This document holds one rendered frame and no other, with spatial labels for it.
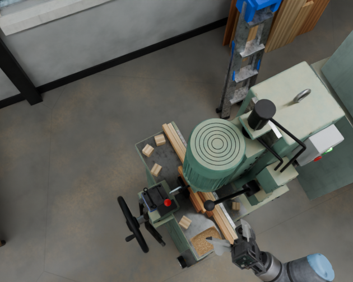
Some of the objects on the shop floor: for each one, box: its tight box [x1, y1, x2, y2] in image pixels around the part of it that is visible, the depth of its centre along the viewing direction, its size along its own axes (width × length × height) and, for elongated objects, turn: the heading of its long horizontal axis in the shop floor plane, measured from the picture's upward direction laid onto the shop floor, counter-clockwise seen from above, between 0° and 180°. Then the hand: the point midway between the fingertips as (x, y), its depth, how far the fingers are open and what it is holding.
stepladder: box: [216, 0, 282, 120], centre depth 223 cm, size 27×25×116 cm
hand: (222, 226), depth 116 cm, fingers open, 14 cm apart
